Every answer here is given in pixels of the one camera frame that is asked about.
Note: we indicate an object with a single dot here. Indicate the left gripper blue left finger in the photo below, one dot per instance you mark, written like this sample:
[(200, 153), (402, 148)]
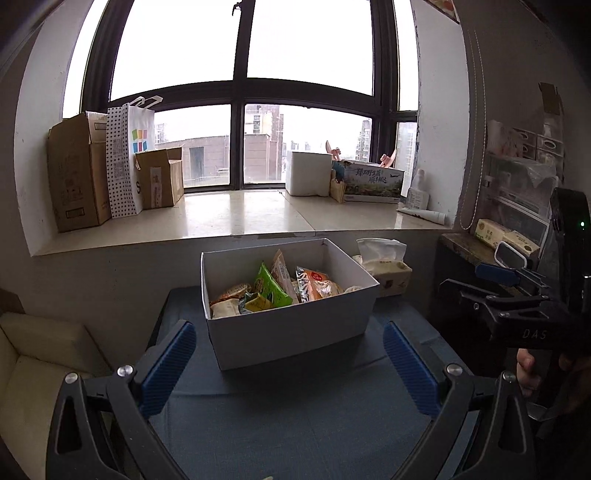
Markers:
[(161, 366)]

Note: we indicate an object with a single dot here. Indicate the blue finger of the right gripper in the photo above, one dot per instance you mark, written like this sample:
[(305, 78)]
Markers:
[(497, 274)]

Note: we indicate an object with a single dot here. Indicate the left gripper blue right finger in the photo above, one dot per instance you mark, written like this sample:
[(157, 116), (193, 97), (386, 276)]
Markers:
[(420, 369)]

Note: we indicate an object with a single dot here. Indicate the brown pastry snack packet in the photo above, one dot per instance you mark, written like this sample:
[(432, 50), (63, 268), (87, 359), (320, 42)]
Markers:
[(234, 292)]

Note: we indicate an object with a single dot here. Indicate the yellow snack pouch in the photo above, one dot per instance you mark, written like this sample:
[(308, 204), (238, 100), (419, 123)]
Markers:
[(255, 302)]

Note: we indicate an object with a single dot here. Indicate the orange cake packet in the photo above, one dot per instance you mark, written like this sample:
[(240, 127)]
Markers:
[(313, 285)]

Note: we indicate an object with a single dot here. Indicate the green seaweed snack packet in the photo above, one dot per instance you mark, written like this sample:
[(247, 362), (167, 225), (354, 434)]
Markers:
[(266, 285)]

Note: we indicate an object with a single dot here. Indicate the white calligraphy snack packet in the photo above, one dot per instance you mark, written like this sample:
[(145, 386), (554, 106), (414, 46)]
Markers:
[(281, 274)]

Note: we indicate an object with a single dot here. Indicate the right hand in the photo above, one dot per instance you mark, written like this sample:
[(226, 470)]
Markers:
[(528, 380)]

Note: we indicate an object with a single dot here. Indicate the white framed mirror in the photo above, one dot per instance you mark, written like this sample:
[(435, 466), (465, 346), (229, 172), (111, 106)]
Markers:
[(507, 256)]

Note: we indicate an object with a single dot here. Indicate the green white tissue box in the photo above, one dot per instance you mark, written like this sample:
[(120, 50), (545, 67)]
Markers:
[(492, 233)]

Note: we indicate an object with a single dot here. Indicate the white lotion tube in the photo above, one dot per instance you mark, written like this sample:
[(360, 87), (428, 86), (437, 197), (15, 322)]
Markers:
[(428, 215)]

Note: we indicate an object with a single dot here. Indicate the white pump bottle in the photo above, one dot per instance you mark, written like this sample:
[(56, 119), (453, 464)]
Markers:
[(417, 195)]

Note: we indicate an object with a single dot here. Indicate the beige tissue pack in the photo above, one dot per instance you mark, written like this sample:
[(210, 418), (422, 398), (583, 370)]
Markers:
[(384, 259)]

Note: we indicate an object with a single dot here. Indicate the cream sofa cushion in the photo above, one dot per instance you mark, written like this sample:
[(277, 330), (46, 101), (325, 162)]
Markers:
[(36, 355)]

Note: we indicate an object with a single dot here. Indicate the white open storage box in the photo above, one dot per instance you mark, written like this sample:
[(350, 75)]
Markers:
[(255, 338)]

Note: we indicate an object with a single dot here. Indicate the printed landscape gift box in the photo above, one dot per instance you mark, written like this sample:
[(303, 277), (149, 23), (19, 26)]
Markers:
[(369, 182)]

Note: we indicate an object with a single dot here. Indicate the pink toy figure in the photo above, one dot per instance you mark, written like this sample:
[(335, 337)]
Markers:
[(334, 152)]

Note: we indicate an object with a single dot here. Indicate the white foam box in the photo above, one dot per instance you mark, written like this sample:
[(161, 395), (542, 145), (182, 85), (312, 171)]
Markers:
[(308, 174)]

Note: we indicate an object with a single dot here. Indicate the small open cardboard box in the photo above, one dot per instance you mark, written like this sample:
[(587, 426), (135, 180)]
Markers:
[(160, 176)]

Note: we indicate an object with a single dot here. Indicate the tall brown cardboard box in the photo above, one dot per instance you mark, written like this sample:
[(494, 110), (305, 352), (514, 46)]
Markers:
[(76, 165)]

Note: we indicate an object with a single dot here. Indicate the white dotted paper bag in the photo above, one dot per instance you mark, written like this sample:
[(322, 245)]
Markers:
[(129, 131)]

